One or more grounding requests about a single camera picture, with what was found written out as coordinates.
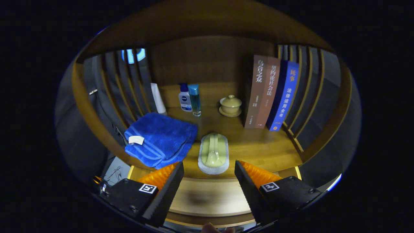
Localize blue book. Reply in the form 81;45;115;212
267;61;300;131

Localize teal glass bottle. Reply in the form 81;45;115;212
188;84;202;117

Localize thin grey cables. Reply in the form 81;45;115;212
105;166;123;182

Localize black device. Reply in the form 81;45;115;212
94;176;109;194

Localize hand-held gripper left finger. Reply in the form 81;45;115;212
99;162;185;227

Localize folded blue towel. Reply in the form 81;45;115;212
124;112;198;170

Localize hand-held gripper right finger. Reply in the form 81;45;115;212
234;160;322;225

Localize beige lidded teacup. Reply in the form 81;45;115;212
219;95;242;117

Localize white bottle with blue cap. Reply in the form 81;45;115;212
179;83;193;112

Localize wooden cabinet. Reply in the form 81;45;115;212
72;2;353;182

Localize white tube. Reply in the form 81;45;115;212
151;83;168;116

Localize reddish brown book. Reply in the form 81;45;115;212
256;57;281;129

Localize green handled white brush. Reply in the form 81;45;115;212
198;133;230;175

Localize wooden countertop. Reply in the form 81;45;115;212
129;83;303;178

